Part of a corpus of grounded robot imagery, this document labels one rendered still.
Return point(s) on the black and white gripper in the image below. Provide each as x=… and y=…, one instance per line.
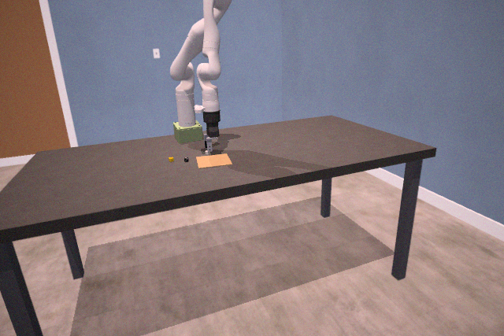
x=211, y=116

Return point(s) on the orange flat mat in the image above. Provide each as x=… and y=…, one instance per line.
x=213, y=161

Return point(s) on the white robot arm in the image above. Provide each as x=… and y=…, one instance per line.
x=183, y=70

